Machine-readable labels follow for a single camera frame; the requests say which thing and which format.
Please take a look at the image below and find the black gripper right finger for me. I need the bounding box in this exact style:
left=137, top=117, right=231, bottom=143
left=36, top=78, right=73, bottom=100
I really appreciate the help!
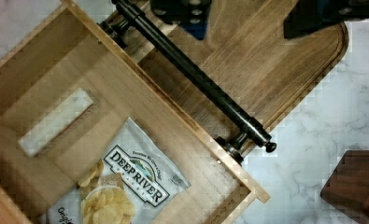
left=283, top=0, right=369, bottom=39

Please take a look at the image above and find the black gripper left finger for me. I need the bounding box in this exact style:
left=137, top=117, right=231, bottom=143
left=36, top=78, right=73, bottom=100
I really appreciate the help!
left=149, top=0, right=212, bottom=40

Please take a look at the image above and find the light wooden drawer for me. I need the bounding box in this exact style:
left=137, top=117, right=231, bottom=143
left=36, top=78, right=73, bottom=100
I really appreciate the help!
left=0, top=0, right=269, bottom=224

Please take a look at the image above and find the dark wooden cutting board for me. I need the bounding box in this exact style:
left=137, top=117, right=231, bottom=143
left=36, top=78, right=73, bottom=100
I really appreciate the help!
left=106, top=0, right=350, bottom=157

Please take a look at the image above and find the Deep River chips bag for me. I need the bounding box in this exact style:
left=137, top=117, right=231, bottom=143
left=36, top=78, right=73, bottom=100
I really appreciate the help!
left=39, top=119, right=191, bottom=224

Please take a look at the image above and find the dark wooden utensil box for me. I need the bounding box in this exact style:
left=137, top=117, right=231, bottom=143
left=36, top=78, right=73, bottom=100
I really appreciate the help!
left=320, top=150, right=369, bottom=224

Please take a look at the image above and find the black drawer handle bar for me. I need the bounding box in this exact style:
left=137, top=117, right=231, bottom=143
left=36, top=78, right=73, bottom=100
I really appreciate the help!
left=99, top=0, right=277, bottom=163

